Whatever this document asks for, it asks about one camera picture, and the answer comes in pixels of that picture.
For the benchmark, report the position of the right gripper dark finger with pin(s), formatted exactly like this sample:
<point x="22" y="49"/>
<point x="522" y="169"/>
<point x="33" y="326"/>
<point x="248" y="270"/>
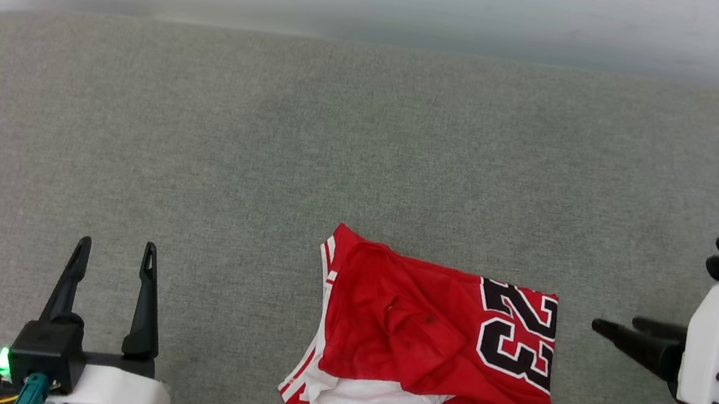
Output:
<point x="664" y="330"/>
<point x="653" y="356"/>

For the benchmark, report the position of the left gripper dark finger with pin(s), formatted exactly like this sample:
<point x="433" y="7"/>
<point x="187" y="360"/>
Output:
<point x="144" y="319"/>
<point x="66" y="294"/>

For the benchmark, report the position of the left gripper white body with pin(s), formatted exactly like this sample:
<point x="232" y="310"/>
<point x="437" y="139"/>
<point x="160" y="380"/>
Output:
<point x="120" y="394"/>

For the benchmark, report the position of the grey fabric sofa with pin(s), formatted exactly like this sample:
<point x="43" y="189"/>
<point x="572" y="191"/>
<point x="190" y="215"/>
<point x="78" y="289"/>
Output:
<point x="268" y="145"/>

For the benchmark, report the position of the red white basketball jersey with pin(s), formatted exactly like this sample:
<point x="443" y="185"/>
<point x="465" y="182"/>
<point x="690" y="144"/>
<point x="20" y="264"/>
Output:
<point x="398" y="322"/>

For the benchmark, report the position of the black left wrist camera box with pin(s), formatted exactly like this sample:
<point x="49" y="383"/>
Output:
<point x="49" y="348"/>

